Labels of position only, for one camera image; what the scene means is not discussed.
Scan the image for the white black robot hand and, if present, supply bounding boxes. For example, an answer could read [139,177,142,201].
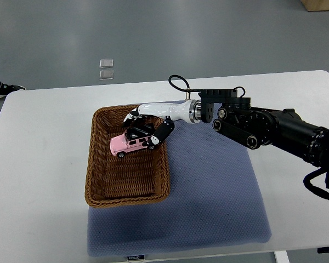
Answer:
[123,99,201,147]

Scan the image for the pink toy car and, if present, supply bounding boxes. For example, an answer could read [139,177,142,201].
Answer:
[110,123,155,158]

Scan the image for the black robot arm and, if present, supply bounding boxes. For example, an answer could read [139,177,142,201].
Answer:
[198,88,329,200]

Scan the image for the brown wicker basket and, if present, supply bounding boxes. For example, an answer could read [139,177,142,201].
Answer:
[84,105,171,208]

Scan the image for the blue-grey textured mat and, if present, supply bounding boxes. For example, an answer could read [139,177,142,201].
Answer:
[87,121,271,257]

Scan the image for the lower metal floor plate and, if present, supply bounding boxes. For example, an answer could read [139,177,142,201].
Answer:
[99,70,114,80]

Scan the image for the metal floor plate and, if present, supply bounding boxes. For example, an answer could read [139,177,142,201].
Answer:
[99,70,114,80]
[99,59,114,68]

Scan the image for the upper metal floor plate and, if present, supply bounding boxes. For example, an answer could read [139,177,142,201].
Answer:
[99,59,114,68]

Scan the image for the wooden box corner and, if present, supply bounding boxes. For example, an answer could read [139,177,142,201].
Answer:
[301,0,329,12]

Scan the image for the white table leg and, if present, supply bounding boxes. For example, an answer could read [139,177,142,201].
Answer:
[274,250,290,263]

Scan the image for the black white sneaker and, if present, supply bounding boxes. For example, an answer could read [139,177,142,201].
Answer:
[0,81,26,99]

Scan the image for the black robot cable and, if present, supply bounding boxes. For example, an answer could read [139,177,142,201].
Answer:
[168,75,192,101]

